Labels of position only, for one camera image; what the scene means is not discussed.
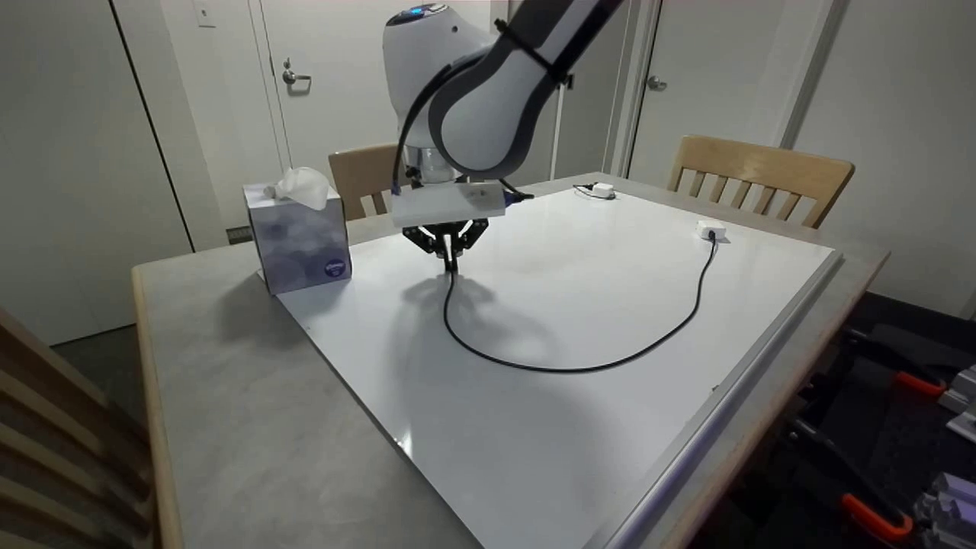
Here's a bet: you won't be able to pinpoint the purple tissue box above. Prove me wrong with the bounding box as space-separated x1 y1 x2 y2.
240 180 352 300

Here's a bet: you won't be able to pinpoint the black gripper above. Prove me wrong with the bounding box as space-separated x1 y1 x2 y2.
402 216 491 274

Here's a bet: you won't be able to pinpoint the white charger long black cable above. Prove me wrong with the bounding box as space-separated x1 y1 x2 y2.
440 227 732 376

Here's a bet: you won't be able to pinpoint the large white whiteboard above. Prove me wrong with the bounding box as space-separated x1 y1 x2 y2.
273 180 848 549

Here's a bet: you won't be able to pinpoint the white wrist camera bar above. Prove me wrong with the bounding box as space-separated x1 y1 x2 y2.
386 176 512 232

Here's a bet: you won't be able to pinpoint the white tissue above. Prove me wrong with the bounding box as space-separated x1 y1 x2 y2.
272 164 335 214

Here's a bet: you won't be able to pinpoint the white charger short cable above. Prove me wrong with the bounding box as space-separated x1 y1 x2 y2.
569 176 619 203

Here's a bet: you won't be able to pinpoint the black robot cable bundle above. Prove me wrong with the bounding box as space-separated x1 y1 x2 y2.
386 12 572 198

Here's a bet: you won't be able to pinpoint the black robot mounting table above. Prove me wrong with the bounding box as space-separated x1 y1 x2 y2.
710 292 976 549

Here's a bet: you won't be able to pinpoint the orange handled black clamp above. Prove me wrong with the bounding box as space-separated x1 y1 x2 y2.
785 422 919 547
840 329 955 406

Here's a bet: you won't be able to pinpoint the light wooden slatted chair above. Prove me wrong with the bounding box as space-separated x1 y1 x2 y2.
0 305 160 549
665 134 856 232
327 137 406 222

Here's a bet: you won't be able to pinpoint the white closet door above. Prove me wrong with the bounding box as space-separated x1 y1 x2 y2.
553 27 634 184

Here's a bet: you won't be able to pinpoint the small aluminium blocks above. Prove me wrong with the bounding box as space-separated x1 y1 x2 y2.
940 364 976 445

